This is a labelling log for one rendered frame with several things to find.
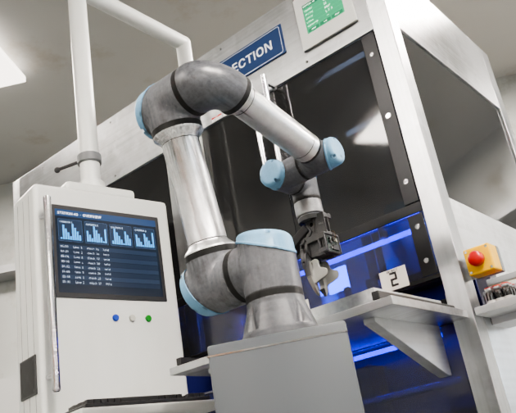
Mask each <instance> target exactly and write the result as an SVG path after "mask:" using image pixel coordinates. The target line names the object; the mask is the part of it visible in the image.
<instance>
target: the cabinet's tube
mask: <svg viewBox="0 0 516 413"><path fill-rule="evenodd" d="M68 6H69V18H70V40H71V52H72V64H73V76H74V87H75V110H76V121H77V133H78V145H79V154H78V156H77V161H75V162H72V163H70V164H68V165H65V166H62V167H56V168H55V169H54V171H55V173H60V171H61V170H64V169H66V168H69V167H72V166H75V165H78V167H79V168H80V179H81V181H80V183H82V184H92V185H97V186H103V187H106V184H105V182H104V181H102V180H101V171H100V165H101V164H102V155H101V154H100V153H99V151H98V141H97V122H96V112H95V102H94V92H93V73H92V63H91V53H90V43H89V33H88V14H87V4H86V0H68Z"/></svg>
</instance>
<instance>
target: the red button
mask: <svg viewBox="0 0 516 413"><path fill-rule="evenodd" d="M484 261H485V257H484V255H483V254H482V253H481V252H479V251H472V252H470V253H469V255H468V263H469V264H470V265H472V266H481V265H482V264H483V262H484Z"/></svg>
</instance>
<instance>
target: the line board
mask: <svg viewBox="0 0 516 413"><path fill-rule="evenodd" d="M285 52H287V51H286V47H285V42H284V38H283V32H282V27H281V24H279V25H277V26H275V27H274V28H273V29H271V30H269V31H268V32H266V33H265V34H263V35H261V36H260V37H259V38H257V39H255V40H254V41H252V42H251V43H249V44H248V45H247V46H245V47H244V48H241V49H240V50H238V51H237V52H235V53H234V54H233V55H231V56H230V57H228V58H226V59H224V60H223V61H222V62H220V63H221V64H225V65H226V66H230V67H232V68H234V69H235V70H238V71H240V72H241V73H242V74H244V75H245V76H248V75H250V74H252V73H253V72H255V71H257V70H259V69H260V68H261V67H263V66H265V65H267V64H268V63H270V62H271V61H273V60H274V59H276V58H278V57H280V56H282V55H283V54H284V53H285Z"/></svg>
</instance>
